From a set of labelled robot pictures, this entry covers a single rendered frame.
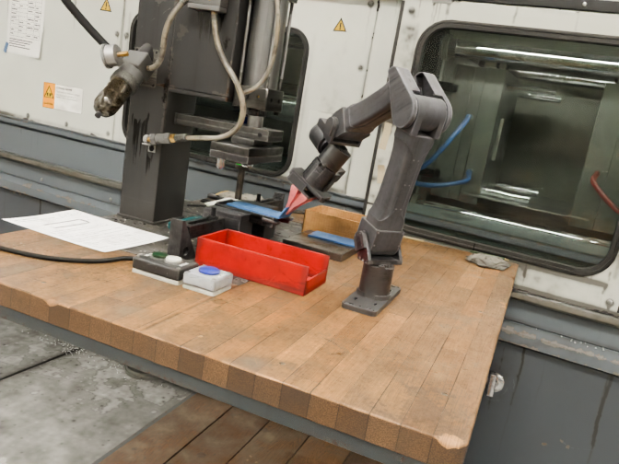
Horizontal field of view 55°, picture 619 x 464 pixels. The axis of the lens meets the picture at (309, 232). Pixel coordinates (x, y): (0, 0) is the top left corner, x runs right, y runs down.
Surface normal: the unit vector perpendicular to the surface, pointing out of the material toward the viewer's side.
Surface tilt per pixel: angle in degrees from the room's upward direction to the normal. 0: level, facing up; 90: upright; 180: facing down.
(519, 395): 90
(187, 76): 90
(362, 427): 90
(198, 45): 90
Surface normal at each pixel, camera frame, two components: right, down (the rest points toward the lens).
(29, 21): -0.43, 0.14
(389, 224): 0.40, 0.48
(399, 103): -0.88, -0.04
